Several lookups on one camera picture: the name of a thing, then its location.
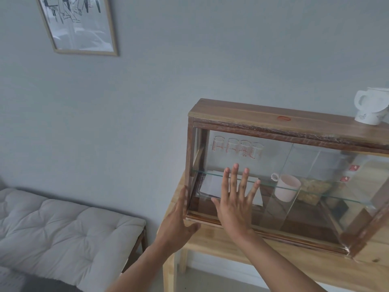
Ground person's left hand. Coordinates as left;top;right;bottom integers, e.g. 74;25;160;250
154;185;202;250

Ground person's right hand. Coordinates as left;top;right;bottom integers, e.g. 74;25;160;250
211;163;261;241

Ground wooden glass display cabinet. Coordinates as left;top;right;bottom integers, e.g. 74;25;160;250
184;98;389;259

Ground person's right forearm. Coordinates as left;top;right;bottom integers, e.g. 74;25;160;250
229;231;330;292

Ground person's left forearm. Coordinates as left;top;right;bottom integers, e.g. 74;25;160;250
106;242;180;292

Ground white paper sheets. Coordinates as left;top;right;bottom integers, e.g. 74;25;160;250
198;170;264;207

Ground glass cup with red marks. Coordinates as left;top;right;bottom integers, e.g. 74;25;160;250
226;137;241;159
251;142;263;161
212;136;226;158
240;139;253;160

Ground pale pink mug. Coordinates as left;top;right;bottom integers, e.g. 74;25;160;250
271;173;301;203

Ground brown snack packet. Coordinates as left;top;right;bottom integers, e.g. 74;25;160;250
299;178;334;205

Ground glass cabinet shelf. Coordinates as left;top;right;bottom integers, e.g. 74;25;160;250
191;170;377;208

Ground light wooden table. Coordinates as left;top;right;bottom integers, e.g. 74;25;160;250
156;172;389;292

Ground grey tufted bench cushion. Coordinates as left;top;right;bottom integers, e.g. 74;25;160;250
0;187;147;287

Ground white ceramic coffee dripper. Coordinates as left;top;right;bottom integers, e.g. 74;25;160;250
354;87;389;126

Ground dark grey rug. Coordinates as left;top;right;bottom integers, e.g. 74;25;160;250
0;267;83;292

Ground wooden framed line drawing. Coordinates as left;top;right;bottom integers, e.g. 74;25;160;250
35;0;120;57

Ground dark wooden bench frame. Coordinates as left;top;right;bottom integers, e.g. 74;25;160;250
121;224;149;274

